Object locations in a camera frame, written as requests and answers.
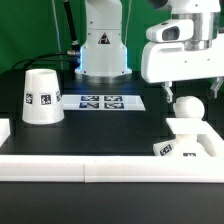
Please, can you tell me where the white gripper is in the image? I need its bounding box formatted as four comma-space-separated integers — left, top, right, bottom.
141, 39, 224, 103

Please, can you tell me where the white lamp bulb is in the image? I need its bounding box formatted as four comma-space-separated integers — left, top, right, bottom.
173, 96, 205, 119

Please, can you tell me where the white lamp base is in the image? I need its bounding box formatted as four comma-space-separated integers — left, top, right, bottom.
153, 118, 209, 158

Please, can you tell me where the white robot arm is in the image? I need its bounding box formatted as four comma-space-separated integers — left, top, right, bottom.
75, 0, 224, 100

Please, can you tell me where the white lamp shade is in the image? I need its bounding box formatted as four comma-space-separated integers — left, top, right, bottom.
22, 69, 64, 125

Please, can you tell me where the white marker sheet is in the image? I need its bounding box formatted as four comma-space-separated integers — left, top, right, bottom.
62, 95, 145, 111

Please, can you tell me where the white right fence rail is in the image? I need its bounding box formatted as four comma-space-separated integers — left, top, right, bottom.
198, 122, 224, 158

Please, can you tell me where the white fence rail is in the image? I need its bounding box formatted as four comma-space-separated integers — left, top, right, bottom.
0, 155, 224, 183
198, 122, 224, 158
0, 118, 11, 147

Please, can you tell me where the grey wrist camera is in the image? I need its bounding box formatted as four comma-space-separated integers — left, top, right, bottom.
146, 19, 194, 43

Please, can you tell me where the black cable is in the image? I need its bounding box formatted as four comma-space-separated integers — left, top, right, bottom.
11, 51, 82, 71

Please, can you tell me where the white left fence rail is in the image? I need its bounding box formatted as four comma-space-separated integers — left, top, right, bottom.
0, 118, 11, 147

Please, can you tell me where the white front fence rail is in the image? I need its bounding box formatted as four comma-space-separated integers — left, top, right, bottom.
0, 155, 224, 183

